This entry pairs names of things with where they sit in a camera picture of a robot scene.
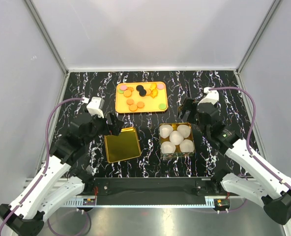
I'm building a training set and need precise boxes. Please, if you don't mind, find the electronics board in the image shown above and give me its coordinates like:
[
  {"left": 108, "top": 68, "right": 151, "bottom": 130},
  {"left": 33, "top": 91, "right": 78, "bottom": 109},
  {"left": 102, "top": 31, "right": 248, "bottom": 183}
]
[
  {"left": 83, "top": 198, "right": 96, "bottom": 206},
  {"left": 217, "top": 199, "right": 230, "bottom": 206}
]

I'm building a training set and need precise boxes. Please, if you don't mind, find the pink round cookie left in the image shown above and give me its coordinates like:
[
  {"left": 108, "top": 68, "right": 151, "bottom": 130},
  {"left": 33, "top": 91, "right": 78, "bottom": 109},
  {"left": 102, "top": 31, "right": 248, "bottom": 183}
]
[{"left": 120, "top": 85, "right": 127, "bottom": 90}]

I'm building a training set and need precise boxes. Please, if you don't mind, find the gold tin lid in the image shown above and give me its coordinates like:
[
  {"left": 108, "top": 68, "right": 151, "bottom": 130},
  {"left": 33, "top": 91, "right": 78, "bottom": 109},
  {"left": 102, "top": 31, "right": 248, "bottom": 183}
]
[{"left": 104, "top": 127, "right": 141, "bottom": 163}]

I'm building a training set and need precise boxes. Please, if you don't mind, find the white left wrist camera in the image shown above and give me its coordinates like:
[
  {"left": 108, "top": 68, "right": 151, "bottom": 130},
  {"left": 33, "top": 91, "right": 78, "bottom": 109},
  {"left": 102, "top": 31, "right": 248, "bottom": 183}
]
[{"left": 83, "top": 97, "right": 104, "bottom": 118}]

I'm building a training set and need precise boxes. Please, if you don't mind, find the left electronics board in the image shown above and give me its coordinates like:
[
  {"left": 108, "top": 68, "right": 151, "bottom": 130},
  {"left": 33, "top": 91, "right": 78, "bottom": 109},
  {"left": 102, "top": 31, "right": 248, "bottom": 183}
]
[{"left": 83, "top": 198, "right": 96, "bottom": 206}]

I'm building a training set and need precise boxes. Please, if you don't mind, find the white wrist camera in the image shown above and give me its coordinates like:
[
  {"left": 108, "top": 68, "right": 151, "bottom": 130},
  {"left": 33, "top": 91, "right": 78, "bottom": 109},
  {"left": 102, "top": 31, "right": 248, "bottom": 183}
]
[
  {"left": 199, "top": 87, "right": 219, "bottom": 105},
  {"left": 83, "top": 97, "right": 104, "bottom": 118}
]

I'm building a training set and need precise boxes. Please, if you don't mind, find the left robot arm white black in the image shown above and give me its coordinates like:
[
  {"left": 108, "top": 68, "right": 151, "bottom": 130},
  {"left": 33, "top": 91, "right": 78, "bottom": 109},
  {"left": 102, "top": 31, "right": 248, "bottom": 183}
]
[{"left": 0, "top": 113, "right": 124, "bottom": 236}]

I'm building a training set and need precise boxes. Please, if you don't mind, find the yellow star cookie lower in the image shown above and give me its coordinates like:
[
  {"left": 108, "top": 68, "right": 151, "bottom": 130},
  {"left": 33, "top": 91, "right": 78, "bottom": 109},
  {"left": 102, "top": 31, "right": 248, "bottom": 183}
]
[{"left": 150, "top": 88, "right": 158, "bottom": 98}]

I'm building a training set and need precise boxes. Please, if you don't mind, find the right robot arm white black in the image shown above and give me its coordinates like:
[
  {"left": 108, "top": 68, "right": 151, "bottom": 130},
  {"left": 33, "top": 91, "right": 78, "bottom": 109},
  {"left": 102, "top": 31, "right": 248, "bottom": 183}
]
[{"left": 178, "top": 98, "right": 291, "bottom": 225}]

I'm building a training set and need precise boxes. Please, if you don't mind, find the green round cookie right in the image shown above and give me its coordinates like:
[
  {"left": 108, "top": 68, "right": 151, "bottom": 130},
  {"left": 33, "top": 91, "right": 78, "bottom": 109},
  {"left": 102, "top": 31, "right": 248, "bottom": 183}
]
[{"left": 159, "top": 103, "right": 167, "bottom": 110}]

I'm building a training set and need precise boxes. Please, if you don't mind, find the black round cookie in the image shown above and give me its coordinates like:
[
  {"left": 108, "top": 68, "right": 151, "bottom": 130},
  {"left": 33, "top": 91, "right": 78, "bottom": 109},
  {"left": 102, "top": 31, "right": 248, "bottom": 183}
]
[
  {"left": 136, "top": 85, "right": 144, "bottom": 91},
  {"left": 139, "top": 89, "right": 146, "bottom": 97}
]

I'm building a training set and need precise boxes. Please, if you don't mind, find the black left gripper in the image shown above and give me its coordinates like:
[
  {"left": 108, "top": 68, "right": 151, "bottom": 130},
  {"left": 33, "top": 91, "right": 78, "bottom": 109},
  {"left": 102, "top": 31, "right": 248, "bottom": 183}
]
[{"left": 83, "top": 111, "right": 124, "bottom": 146}]

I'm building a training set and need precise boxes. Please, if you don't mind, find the yellow plastic tray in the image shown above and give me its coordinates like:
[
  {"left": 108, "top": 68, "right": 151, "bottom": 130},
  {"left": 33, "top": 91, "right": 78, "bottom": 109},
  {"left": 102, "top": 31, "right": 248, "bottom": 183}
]
[{"left": 115, "top": 82, "right": 169, "bottom": 114}]

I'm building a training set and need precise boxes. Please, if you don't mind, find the white paper cup centre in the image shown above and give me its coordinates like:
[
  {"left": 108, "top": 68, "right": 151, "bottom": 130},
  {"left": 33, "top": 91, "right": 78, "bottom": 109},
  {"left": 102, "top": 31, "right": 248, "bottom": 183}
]
[{"left": 169, "top": 130, "right": 184, "bottom": 146}]

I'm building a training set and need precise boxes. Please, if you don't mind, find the gold square cookie tin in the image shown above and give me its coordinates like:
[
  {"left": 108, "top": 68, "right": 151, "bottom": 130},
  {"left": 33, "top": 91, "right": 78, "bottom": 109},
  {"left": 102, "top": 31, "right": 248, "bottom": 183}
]
[{"left": 159, "top": 123, "right": 195, "bottom": 160}]

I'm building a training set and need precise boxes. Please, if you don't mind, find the yellow star cookie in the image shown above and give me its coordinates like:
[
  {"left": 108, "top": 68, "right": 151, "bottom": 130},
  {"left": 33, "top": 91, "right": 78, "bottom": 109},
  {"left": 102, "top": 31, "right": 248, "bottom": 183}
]
[
  {"left": 150, "top": 88, "right": 158, "bottom": 98},
  {"left": 150, "top": 83, "right": 157, "bottom": 90}
]

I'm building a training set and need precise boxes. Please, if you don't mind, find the white paper cup top-left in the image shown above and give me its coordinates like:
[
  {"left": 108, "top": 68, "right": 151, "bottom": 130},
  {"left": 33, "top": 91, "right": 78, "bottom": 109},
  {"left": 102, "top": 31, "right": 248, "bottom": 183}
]
[{"left": 159, "top": 124, "right": 173, "bottom": 139}]

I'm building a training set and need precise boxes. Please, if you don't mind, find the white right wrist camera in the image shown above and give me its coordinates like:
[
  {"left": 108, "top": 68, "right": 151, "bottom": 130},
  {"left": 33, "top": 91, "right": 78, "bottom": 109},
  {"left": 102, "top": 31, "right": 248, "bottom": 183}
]
[{"left": 199, "top": 87, "right": 219, "bottom": 105}]

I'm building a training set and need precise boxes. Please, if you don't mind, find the white paper cup bottom-right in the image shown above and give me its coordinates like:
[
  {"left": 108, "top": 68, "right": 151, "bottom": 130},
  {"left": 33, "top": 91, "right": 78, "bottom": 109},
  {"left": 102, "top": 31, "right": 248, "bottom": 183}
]
[{"left": 179, "top": 139, "right": 195, "bottom": 153}]

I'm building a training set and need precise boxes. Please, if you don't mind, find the orange scalloped cookie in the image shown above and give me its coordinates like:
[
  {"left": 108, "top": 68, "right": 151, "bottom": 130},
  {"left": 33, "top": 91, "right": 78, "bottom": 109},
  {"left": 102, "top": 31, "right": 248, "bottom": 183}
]
[{"left": 137, "top": 102, "right": 145, "bottom": 108}]

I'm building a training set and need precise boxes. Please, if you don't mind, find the yellow star cookie upper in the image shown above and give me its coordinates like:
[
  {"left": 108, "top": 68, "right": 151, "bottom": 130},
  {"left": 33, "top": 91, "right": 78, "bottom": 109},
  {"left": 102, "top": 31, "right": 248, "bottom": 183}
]
[{"left": 150, "top": 83, "right": 157, "bottom": 90}]

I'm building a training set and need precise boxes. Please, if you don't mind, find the white paper cup top-right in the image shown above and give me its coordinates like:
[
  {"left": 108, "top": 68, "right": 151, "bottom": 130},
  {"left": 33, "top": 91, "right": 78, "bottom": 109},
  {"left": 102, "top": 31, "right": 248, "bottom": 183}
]
[{"left": 177, "top": 124, "right": 191, "bottom": 138}]

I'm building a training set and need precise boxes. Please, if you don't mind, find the pink round cookie right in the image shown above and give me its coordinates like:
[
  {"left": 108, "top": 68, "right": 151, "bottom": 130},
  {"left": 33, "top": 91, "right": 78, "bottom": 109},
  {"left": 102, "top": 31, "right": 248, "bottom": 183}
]
[{"left": 157, "top": 84, "right": 165, "bottom": 90}]

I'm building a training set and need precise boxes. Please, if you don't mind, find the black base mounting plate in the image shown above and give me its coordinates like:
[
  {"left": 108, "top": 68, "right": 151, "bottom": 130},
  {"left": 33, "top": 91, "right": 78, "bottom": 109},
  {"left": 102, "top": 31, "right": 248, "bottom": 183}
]
[{"left": 84, "top": 177, "right": 227, "bottom": 196}]

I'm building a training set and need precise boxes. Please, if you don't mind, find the right electronics board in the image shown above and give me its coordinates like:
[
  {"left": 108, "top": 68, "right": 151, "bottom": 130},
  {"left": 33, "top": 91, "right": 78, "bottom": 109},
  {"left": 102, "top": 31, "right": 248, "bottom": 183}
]
[{"left": 217, "top": 199, "right": 230, "bottom": 206}]

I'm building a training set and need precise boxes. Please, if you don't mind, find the white paper cup bottom-left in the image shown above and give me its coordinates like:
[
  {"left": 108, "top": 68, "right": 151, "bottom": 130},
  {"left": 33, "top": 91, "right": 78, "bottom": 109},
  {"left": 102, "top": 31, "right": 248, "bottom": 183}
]
[{"left": 161, "top": 141, "right": 176, "bottom": 154}]

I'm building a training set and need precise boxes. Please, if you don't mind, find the pink round cookie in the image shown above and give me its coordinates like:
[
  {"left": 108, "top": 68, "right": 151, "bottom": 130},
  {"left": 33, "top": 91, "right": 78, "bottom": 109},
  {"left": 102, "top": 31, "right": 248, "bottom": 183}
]
[
  {"left": 120, "top": 85, "right": 127, "bottom": 90},
  {"left": 157, "top": 84, "right": 165, "bottom": 90}
]

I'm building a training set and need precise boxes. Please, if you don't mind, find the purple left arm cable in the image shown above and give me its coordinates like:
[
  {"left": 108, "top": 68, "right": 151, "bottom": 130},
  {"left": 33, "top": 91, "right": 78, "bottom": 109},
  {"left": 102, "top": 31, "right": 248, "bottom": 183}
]
[{"left": 0, "top": 98, "right": 90, "bottom": 236}]

